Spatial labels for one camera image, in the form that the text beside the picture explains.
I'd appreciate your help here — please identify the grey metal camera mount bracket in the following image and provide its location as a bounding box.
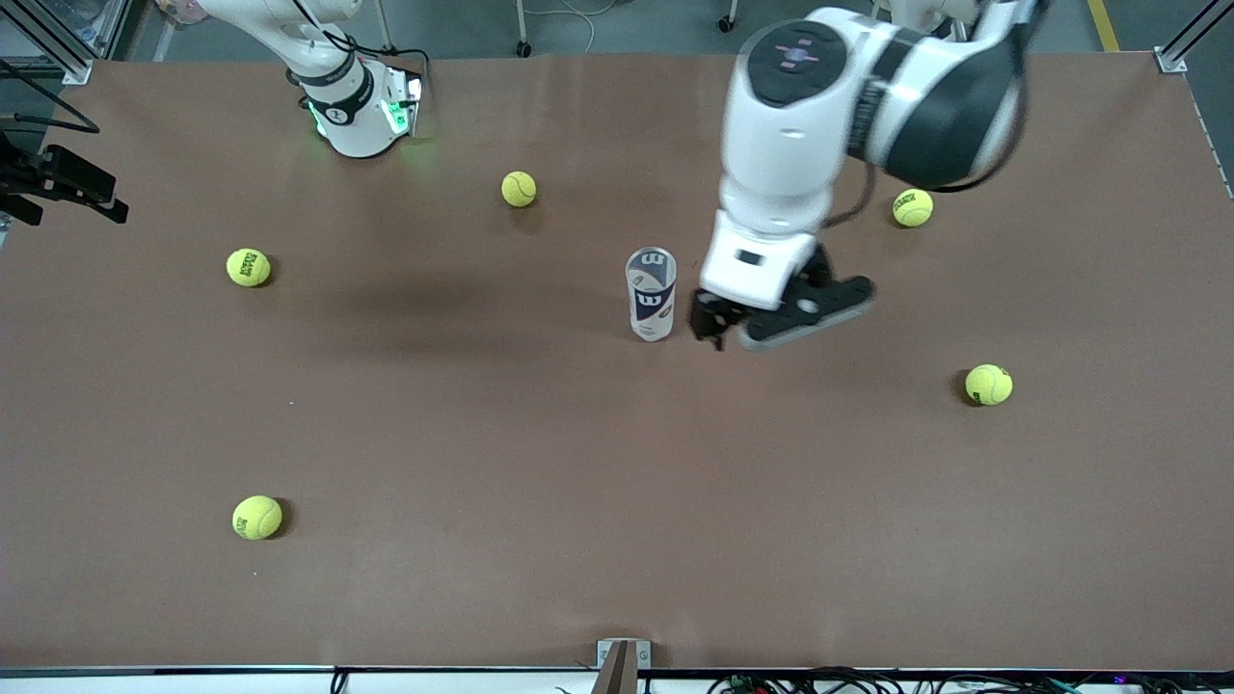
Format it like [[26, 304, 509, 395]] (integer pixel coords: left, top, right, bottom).
[[597, 639, 652, 694]]

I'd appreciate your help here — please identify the black right arm base cable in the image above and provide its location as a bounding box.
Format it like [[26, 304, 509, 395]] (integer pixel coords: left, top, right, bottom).
[[299, 0, 432, 78]]

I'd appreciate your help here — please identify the brown table cover sheet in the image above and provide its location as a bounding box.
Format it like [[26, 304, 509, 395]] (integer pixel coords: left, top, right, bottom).
[[0, 50, 1234, 671]]

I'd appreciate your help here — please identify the white floor cable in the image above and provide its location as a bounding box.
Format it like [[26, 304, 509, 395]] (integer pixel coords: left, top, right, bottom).
[[525, 0, 599, 54]]

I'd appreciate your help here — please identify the clear tennis ball can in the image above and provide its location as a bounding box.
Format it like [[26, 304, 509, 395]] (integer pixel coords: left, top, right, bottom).
[[625, 246, 678, 343]]

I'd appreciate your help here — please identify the black cable tangle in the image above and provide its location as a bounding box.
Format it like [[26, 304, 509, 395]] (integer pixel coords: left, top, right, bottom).
[[709, 665, 1234, 694]]

